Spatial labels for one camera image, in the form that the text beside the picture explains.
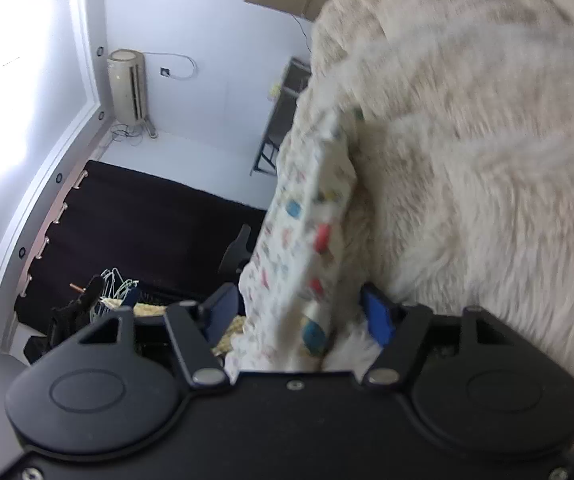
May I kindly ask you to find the dark clothes pile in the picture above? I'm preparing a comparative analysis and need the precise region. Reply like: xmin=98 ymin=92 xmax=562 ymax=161
xmin=24 ymin=275 xmax=108 ymax=365

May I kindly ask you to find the beige standing air conditioner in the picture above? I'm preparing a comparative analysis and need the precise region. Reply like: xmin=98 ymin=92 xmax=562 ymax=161
xmin=106 ymin=48 xmax=159 ymax=140

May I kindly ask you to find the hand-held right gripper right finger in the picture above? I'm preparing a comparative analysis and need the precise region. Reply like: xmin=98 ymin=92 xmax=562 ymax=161
xmin=360 ymin=282 xmax=516 ymax=389

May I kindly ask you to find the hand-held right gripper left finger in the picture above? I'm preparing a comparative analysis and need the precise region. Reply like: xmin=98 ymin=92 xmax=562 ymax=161
xmin=78 ymin=282 xmax=241 ymax=389

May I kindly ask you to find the black cloth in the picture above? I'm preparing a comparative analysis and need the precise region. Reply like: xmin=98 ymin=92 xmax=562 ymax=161
xmin=14 ymin=160 xmax=268 ymax=331

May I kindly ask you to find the black office chair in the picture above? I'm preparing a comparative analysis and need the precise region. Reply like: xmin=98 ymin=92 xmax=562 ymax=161
xmin=218 ymin=224 xmax=252 ymax=276

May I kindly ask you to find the cream fluffy blanket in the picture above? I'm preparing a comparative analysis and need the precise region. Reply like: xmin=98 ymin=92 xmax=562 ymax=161
xmin=276 ymin=0 xmax=574 ymax=401

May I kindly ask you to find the white cartoon print garment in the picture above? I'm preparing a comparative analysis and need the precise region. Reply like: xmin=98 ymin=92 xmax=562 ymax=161
xmin=224 ymin=109 xmax=359 ymax=373

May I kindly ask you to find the white wall hose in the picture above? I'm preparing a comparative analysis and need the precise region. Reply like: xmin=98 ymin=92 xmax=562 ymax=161
xmin=144 ymin=51 xmax=197 ymax=80

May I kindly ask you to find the yellow patterned cloth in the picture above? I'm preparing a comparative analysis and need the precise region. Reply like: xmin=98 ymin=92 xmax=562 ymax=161
xmin=134 ymin=302 xmax=170 ymax=319

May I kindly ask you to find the grey metal table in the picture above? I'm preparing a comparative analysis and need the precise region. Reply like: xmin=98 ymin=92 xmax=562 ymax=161
xmin=250 ymin=56 xmax=313 ymax=177

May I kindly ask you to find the bundle of wire hangers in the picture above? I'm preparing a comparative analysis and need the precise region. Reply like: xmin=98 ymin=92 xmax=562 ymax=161
xmin=90 ymin=267 xmax=140 ymax=321

